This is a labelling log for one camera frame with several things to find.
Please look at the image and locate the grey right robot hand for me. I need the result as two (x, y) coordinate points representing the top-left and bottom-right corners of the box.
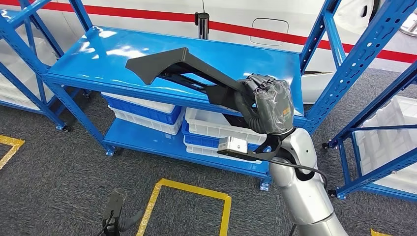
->
(234, 74), (295, 136)

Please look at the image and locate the long black plastic part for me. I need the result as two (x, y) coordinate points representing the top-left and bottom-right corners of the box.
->
(125, 47), (258, 113)

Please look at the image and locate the white plastic bin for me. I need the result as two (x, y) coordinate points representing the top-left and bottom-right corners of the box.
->
(353, 95), (417, 195)
(0, 37), (56, 112)
(109, 107), (186, 136)
(185, 107), (268, 146)
(101, 92), (177, 114)
(184, 137), (263, 165)

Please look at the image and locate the black right wrist camera bracket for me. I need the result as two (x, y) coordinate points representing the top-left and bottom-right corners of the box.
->
(216, 133), (282, 162)

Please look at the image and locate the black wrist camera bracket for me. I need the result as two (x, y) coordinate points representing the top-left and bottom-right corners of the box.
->
(102, 190), (128, 236)
(216, 133), (282, 162)

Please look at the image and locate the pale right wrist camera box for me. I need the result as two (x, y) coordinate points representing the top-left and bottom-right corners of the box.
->
(217, 136), (248, 155)

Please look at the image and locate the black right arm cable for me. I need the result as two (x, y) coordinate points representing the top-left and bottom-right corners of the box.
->
(254, 157), (329, 236)

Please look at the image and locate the black chrome stanchion post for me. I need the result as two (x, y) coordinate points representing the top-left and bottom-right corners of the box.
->
(194, 0), (211, 40)

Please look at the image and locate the black left wrist camera bracket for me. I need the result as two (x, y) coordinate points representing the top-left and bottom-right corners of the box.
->
(102, 190), (128, 236)

